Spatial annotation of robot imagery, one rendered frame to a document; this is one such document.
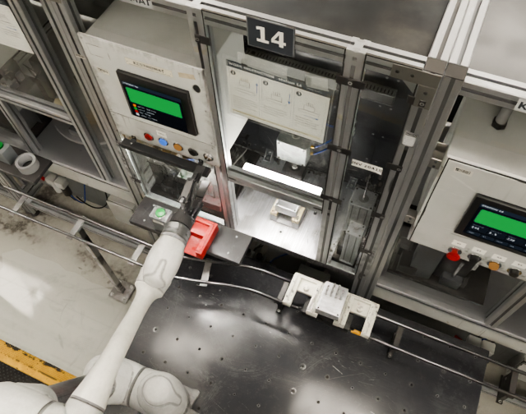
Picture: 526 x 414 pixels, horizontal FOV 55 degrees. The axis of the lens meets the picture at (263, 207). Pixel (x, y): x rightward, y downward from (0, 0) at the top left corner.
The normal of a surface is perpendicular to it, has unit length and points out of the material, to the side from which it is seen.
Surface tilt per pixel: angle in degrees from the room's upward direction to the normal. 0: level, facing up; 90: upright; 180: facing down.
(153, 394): 6
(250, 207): 0
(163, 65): 90
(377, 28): 0
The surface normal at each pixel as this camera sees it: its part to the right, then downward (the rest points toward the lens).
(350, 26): -0.03, -0.51
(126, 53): -0.40, 0.79
